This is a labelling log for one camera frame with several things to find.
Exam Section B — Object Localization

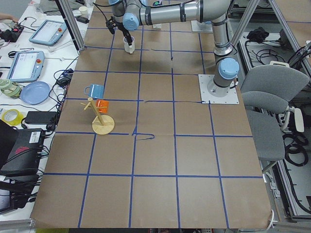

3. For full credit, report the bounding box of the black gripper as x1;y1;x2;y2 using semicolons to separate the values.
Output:
118;23;133;46

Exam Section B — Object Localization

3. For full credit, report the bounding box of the light blue plate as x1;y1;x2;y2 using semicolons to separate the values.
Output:
20;81;50;105

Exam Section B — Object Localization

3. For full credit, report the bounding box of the wooden mug tree stand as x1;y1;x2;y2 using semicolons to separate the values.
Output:
81;97;115;135

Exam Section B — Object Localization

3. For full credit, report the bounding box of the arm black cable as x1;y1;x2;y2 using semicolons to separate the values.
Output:
92;0;115;27

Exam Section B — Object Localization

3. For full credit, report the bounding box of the upper blue teach pendant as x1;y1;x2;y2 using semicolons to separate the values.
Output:
29;19;67;46

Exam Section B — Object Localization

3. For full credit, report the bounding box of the lower blue teach pendant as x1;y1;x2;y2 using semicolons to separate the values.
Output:
7;51;45;83

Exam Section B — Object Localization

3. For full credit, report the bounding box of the black computer box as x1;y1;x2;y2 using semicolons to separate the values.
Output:
0;121;45;177

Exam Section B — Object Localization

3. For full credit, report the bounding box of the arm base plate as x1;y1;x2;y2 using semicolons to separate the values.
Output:
198;74;239;104
191;20;213;33

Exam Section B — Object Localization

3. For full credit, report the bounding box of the yellow tape roll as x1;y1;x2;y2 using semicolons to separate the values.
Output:
1;109;24;126

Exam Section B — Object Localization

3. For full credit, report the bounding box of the aluminium frame post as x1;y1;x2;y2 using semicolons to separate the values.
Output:
55;0;85;51

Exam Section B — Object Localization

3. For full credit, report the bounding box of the white paper cup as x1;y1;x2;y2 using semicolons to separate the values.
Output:
79;6;88;18

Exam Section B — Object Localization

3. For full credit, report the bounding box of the light blue mug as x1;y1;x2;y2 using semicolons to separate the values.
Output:
84;84;104;99

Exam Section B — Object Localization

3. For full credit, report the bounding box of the grey office chair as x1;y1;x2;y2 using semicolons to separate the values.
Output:
241;65;310;173

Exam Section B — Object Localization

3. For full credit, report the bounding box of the black power adapter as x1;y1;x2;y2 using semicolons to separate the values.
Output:
24;111;56;125

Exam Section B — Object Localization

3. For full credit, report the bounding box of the orange mug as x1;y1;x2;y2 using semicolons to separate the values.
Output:
96;99;109;114

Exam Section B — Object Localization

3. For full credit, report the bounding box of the white grey mug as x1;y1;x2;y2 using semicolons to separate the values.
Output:
123;36;135;54

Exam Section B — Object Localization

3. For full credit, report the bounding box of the blue teach pendant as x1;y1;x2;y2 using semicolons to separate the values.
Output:
7;51;45;83
29;19;67;46

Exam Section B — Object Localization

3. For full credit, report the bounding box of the green tape rolls stack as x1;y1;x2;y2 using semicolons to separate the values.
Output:
0;79;22;99

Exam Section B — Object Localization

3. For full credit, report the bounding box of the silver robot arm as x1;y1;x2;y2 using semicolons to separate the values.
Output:
106;0;234;58

